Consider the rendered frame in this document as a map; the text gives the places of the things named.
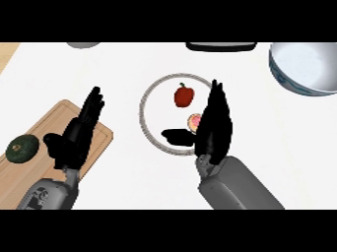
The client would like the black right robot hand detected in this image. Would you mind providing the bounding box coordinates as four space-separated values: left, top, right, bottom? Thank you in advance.
159 79 235 166

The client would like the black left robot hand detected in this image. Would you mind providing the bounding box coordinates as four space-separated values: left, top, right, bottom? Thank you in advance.
41 86 106 171

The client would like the pink frosted cupcake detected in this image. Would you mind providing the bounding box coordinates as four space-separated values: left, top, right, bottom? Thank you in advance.
186 112 204 134

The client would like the round white placemat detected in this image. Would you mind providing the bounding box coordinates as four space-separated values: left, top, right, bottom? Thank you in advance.
137 72 214 157

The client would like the white and blue bowl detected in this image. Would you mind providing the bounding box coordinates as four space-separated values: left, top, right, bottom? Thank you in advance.
267 42 337 97

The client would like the red bell pepper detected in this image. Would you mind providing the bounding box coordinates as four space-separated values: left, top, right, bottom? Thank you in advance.
172 82 196 108

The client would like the wooden cutting board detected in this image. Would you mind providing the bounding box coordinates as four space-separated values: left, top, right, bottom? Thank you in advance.
0 98 115 211

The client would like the dark green round vegetable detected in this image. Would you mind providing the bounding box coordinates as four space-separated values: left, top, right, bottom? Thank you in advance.
4 134 41 164

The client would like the grey round object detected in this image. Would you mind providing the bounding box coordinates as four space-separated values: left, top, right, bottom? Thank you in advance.
64 42 101 50

